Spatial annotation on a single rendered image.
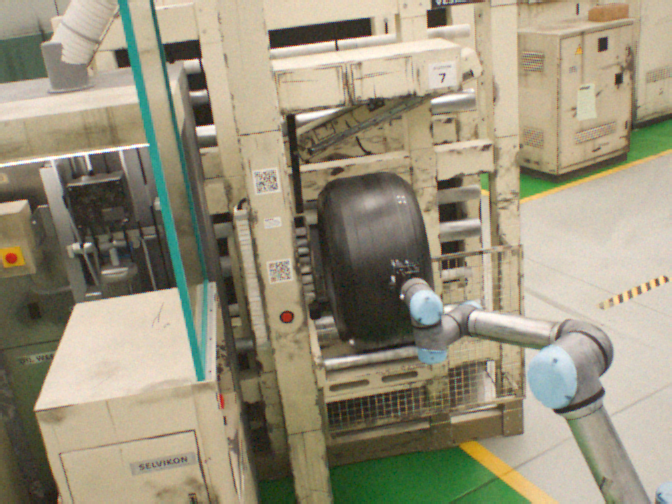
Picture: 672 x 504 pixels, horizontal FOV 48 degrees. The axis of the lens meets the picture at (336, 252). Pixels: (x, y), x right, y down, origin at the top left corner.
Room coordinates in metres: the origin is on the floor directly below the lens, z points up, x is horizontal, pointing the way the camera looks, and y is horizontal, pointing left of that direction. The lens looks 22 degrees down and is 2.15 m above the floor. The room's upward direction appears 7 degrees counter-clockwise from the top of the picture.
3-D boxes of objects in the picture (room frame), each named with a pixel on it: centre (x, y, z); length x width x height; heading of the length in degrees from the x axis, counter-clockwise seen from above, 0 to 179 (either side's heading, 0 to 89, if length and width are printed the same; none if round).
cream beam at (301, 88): (2.56, -0.16, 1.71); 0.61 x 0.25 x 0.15; 96
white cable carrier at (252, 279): (2.17, 0.27, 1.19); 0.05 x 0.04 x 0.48; 6
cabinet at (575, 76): (6.54, -2.21, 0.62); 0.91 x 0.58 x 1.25; 118
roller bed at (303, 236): (2.61, 0.19, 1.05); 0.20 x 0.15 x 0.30; 96
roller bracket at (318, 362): (2.24, 0.11, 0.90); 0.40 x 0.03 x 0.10; 6
